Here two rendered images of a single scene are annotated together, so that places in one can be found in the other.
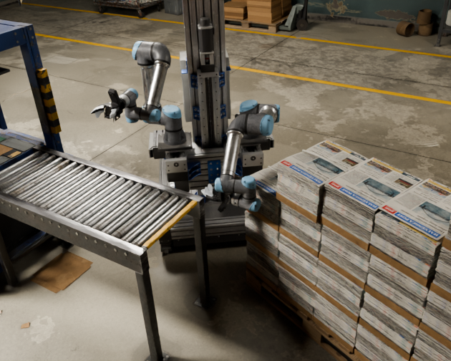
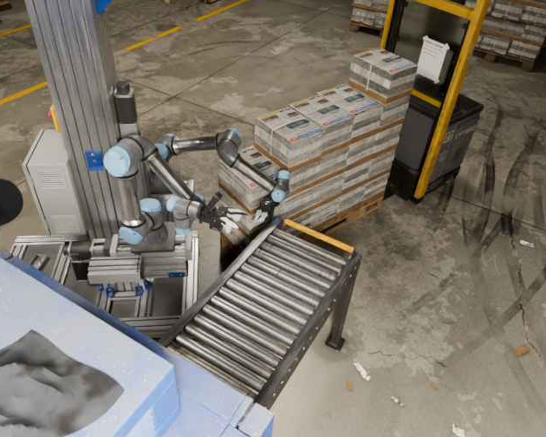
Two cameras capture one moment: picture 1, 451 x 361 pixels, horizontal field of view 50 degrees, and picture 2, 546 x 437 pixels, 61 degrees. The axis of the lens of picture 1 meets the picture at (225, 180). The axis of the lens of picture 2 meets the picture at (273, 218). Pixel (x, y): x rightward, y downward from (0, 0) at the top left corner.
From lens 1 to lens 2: 320 cm
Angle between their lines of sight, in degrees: 72
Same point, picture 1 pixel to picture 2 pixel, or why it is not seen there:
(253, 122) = (237, 140)
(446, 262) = (386, 110)
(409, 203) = (346, 104)
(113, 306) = not seen: hidden behind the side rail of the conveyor
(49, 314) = not seen: outside the picture
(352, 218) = (340, 133)
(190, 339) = not seen: hidden behind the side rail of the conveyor
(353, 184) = (325, 117)
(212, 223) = (192, 278)
